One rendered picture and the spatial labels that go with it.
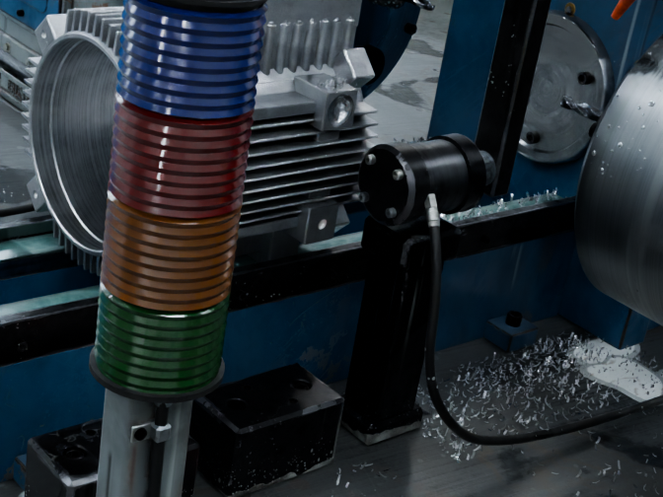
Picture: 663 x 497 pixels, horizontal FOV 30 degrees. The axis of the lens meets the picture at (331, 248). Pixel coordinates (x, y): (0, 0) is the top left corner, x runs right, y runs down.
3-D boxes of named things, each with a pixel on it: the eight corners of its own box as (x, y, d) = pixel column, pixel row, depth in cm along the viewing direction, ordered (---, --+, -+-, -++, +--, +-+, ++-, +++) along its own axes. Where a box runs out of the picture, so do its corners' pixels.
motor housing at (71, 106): (217, 181, 110) (243, -30, 102) (358, 270, 98) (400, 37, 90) (12, 216, 97) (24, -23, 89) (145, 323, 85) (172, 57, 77)
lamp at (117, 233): (184, 246, 61) (193, 161, 59) (257, 299, 57) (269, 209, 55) (75, 266, 57) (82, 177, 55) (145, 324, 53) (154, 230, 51)
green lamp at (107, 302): (176, 325, 63) (184, 246, 61) (245, 382, 59) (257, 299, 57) (69, 351, 59) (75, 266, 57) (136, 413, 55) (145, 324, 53)
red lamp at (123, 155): (193, 161, 59) (203, 70, 57) (269, 209, 55) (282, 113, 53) (82, 177, 55) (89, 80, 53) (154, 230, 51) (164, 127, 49)
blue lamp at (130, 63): (203, 70, 57) (214, -27, 55) (282, 113, 53) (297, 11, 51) (89, 80, 53) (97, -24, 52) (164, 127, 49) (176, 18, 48)
